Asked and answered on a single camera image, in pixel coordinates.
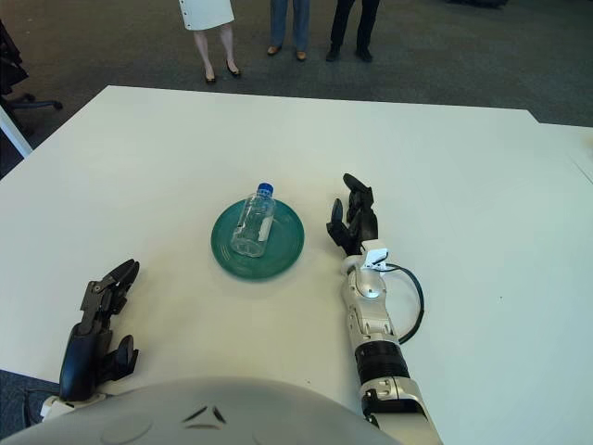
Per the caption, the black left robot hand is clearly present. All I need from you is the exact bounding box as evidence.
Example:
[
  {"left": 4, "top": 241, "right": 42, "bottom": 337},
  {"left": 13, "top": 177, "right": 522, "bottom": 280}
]
[{"left": 58, "top": 259, "right": 141, "bottom": 402}]

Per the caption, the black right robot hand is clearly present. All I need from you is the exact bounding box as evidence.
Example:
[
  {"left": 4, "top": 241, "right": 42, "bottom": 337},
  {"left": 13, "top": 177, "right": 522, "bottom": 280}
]
[{"left": 325, "top": 172, "right": 381, "bottom": 256}]

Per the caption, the clear bottle with blue cap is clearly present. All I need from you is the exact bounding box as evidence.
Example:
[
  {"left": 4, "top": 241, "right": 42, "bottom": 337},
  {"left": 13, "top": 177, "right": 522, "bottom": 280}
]
[{"left": 230, "top": 182, "right": 278, "bottom": 259}]

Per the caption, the green round plate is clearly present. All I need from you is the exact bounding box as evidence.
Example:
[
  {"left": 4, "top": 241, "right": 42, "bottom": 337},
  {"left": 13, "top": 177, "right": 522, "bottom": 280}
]
[{"left": 210, "top": 197, "right": 307, "bottom": 282}]

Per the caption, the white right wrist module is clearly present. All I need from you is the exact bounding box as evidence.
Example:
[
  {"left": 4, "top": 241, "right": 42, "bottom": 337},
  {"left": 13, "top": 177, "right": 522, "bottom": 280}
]
[{"left": 359, "top": 239, "right": 393, "bottom": 273}]

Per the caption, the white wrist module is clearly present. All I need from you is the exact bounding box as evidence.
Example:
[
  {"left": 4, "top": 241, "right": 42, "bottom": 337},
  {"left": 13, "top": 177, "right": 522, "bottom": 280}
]
[
  {"left": 359, "top": 239, "right": 393, "bottom": 273},
  {"left": 40, "top": 396, "right": 78, "bottom": 421}
]

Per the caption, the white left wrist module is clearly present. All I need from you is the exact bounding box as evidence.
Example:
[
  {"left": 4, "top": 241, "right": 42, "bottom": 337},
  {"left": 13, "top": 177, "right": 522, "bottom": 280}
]
[{"left": 40, "top": 396, "right": 78, "bottom": 421}]

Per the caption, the grey robot torso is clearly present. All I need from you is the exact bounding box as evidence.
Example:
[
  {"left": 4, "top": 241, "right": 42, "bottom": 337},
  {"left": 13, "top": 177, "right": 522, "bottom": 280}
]
[{"left": 0, "top": 375, "right": 385, "bottom": 445}]

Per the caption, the person in black trousers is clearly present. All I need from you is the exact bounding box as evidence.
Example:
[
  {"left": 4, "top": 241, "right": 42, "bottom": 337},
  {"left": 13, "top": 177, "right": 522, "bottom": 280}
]
[{"left": 324, "top": 0, "right": 381, "bottom": 63}]

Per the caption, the person in blue jeans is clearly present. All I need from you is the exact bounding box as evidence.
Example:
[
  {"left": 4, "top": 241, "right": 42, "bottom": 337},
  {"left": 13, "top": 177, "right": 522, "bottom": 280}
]
[{"left": 266, "top": 0, "right": 312, "bottom": 61}]

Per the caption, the white side table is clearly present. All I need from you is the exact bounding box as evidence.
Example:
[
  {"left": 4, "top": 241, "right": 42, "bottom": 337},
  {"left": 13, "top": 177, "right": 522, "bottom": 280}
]
[{"left": 0, "top": 102, "right": 33, "bottom": 158}]

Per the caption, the person in white skirt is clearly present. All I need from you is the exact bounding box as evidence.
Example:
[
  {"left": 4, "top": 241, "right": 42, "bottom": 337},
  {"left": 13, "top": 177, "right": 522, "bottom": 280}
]
[{"left": 177, "top": 0, "right": 243, "bottom": 84}]

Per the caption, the black office chair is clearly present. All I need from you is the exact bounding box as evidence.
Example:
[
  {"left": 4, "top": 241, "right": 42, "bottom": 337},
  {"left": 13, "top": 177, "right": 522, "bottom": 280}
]
[{"left": 0, "top": 18, "right": 64, "bottom": 135}]

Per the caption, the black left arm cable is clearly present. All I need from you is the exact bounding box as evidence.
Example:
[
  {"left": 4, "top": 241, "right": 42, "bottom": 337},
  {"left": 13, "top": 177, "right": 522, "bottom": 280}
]
[{"left": 18, "top": 388, "right": 59, "bottom": 426}]

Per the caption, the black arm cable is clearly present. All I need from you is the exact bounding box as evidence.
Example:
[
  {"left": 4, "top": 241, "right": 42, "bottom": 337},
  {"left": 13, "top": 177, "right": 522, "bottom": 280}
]
[
  {"left": 18, "top": 388, "right": 59, "bottom": 426},
  {"left": 386, "top": 262, "right": 425, "bottom": 345}
]

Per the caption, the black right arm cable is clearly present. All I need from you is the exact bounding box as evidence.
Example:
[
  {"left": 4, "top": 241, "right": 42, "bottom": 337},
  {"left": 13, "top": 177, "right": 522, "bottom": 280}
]
[{"left": 386, "top": 262, "right": 425, "bottom": 345}]

